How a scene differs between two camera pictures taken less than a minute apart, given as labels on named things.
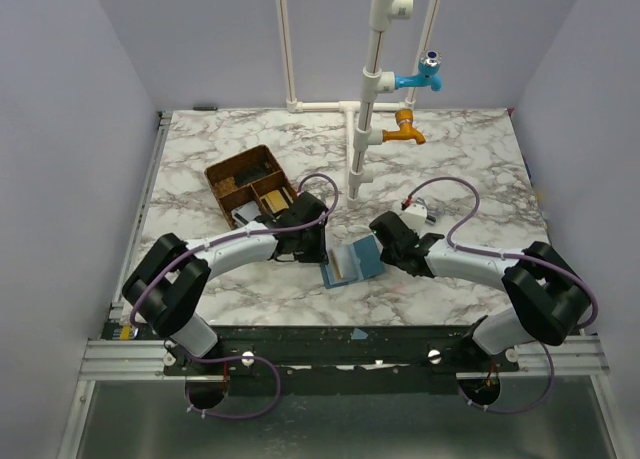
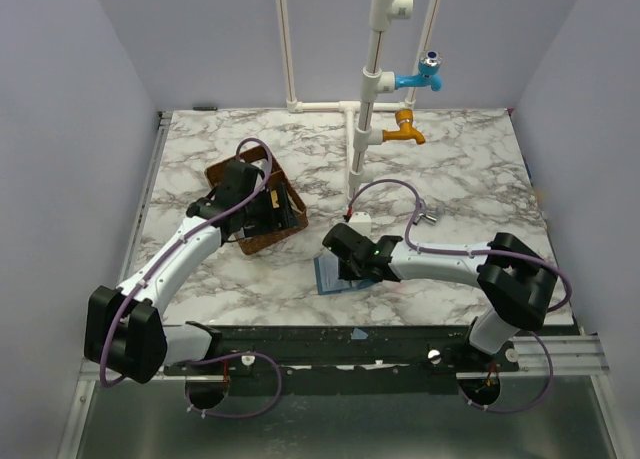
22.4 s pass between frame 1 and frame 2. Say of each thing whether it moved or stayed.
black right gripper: moved
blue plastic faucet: stayed
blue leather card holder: moved
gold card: stayed
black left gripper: moved
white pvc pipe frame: stayed
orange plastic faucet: stayed
